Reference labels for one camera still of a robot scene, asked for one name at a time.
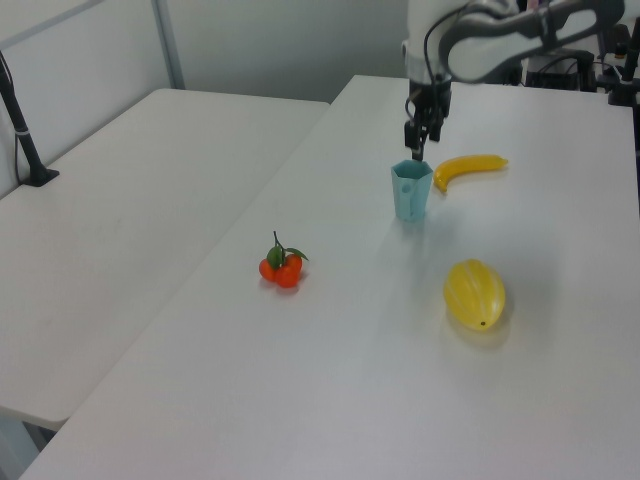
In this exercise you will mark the grey partition post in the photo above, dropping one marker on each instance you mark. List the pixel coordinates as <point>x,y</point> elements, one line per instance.
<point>170,45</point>

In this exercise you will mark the white side table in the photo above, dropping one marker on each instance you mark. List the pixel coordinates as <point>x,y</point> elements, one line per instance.
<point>125,200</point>

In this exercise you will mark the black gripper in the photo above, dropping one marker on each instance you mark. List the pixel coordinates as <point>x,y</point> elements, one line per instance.
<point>430,100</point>

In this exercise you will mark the black pole with base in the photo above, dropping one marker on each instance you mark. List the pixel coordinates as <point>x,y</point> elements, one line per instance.
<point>23,135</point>

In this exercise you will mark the black camera stand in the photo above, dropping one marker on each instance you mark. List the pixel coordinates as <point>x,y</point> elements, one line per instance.
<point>625,85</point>

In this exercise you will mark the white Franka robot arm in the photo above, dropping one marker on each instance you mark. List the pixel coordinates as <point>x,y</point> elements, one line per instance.
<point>480,55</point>

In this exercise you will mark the black electronics equipment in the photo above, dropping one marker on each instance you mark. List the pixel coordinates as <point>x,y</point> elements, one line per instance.
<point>560,77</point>

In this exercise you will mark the yellow striped toy melon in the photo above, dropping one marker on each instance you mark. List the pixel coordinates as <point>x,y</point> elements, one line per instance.
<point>472,295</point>

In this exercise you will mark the yellow toy banana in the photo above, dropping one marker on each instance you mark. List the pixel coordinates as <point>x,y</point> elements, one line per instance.
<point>470,165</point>

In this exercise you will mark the light blue mug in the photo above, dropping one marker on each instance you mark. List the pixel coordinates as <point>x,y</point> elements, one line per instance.
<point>412,202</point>

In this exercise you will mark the orange tangerine bunch with leaves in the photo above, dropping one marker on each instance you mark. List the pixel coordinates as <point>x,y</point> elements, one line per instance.
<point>286,275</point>

